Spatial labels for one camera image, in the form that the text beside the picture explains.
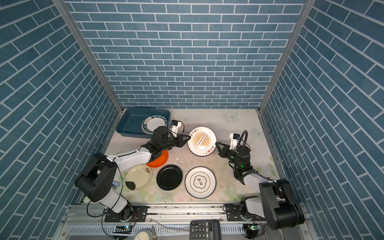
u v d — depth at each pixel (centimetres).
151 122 109
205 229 68
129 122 110
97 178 45
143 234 65
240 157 65
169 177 88
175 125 78
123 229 72
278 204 42
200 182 84
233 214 73
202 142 85
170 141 75
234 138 78
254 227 71
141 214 74
